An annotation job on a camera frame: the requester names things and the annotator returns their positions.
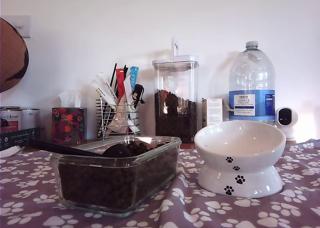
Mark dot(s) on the black plastic measuring spoon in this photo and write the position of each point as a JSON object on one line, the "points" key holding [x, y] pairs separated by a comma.
{"points": [[62, 149]]}

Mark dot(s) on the brown cat food kibble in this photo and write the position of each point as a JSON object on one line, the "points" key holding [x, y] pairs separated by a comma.
{"points": [[112, 185], [175, 122]]}

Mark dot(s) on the rectangular glass food container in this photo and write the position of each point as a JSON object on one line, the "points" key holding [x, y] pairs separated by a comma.
{"points": [[117, 161]]}

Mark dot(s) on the white paw-print cat bowl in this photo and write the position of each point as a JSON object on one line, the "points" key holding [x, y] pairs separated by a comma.
{"points": [[240, 163]]}

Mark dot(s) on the black clip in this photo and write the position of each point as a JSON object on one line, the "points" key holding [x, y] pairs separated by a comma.
{"points": [[138, 89]]}

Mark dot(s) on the tall clear white-lidded jar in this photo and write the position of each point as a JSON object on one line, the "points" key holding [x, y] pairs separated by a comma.
{"points": [[175, 75]]}

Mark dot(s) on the plain white sachet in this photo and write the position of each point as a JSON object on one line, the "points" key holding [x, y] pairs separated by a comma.
{"points": [[128, 87]]}

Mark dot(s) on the blue sachet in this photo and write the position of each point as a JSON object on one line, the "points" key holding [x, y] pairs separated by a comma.
{"points": [[134, 75]]}

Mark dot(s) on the beige paper packet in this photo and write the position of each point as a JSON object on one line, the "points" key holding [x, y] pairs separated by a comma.
{"points": [[120, 120]]}

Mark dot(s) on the red sachet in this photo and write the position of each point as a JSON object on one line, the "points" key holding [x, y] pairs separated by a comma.
{"points": [[121, 85]]}

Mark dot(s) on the small white cardboard box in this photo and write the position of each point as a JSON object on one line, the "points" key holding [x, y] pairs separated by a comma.
{"points": [[212, 110]]}

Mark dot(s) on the black straw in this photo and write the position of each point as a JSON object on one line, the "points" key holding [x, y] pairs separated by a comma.
{"points": [[113, 75]]}

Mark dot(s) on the white green-print sachet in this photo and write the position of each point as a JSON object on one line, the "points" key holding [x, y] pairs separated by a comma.
{"points": [[102, 92]]}

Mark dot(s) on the white black-print sachet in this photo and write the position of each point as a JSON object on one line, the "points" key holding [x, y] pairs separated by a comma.
{"points": [[105, 82]]}

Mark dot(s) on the white tissue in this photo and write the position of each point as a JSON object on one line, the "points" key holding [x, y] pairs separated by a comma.
{"points": [[70, 99]]}

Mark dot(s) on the floral tissue box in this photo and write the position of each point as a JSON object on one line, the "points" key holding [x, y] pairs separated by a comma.
{"points": [[68, 125]]}

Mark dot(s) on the large clear water bottle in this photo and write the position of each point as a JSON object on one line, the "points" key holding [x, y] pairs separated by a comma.
{"points": [[250, 75]]}

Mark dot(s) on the purple paw-print tablecloth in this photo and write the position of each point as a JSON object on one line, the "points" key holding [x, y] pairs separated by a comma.
{"points": [[225, 213]]}

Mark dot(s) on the plain white tin can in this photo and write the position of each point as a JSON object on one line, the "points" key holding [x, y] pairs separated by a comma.
{"points": [[31, 117]]}

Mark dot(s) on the dark green cardboard tray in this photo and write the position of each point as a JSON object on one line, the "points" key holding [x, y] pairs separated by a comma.
{"points": [[20, 137]]}

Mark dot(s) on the red-labelled tin can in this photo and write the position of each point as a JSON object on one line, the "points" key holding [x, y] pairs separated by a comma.
{"points": [[11, 117]]}

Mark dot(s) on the white plate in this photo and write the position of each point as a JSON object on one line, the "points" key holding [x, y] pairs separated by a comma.
{"points": [[10, 151]]}

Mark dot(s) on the brown cork globe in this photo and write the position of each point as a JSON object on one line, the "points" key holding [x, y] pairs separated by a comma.
{"points": [[10, 57]]}

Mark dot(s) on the small white round camera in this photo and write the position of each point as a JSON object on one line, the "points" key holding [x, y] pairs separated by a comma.
{"points": [[287, 117]]}

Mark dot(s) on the white wall light switch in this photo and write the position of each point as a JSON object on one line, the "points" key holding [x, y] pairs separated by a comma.
{"points": [[22, 25]]}

